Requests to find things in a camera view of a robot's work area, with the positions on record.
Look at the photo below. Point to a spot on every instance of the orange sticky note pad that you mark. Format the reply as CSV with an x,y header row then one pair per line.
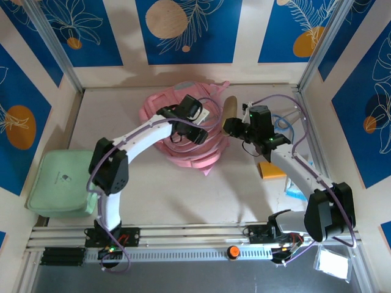
x,y
270,171

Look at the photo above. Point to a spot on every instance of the orange emergency stop button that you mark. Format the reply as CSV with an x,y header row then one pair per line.
x,y
233,252

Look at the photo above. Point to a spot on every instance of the black ribbed block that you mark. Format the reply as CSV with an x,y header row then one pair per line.
x,y
62,256

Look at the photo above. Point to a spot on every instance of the blue packet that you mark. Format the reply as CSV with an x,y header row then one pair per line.
x,y
294,192

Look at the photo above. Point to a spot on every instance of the aluminium side frame rail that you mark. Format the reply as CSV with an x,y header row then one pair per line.
x,y
308,97

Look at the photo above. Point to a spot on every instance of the mint green pencil case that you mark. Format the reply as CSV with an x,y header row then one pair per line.
x,y
61,183

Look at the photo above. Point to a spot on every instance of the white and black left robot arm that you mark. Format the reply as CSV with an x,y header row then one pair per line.
x,y
113,171

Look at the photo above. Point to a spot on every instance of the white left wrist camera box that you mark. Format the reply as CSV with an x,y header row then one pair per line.
x,y
203,116

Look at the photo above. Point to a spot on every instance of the aluminium left frame post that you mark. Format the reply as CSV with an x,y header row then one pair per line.
x,y
55,45

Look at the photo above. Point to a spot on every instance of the aluminium front frame rail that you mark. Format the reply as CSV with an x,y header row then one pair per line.
x,y
195,232

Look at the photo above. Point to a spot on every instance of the clear bag with white card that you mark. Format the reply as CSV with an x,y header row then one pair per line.
x,y
333,262

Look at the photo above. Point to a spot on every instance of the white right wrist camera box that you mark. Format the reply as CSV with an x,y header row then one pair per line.
x,y
247,110

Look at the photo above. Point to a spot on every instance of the pink backpack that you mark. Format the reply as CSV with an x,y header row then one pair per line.
x,y
189,152

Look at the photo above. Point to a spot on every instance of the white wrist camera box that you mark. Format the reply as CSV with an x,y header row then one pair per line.
x,y
203,116
247,110

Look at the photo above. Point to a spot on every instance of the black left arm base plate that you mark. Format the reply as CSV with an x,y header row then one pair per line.
x,y
131,236

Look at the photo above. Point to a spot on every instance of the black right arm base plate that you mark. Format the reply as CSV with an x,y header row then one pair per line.
x,y
258,235

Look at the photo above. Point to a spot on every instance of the aluminium right frame post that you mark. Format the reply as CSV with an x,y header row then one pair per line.
x,y
327,42

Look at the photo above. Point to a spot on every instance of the aluminium frame post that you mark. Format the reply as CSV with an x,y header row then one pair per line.
x,y
55,45
327,42

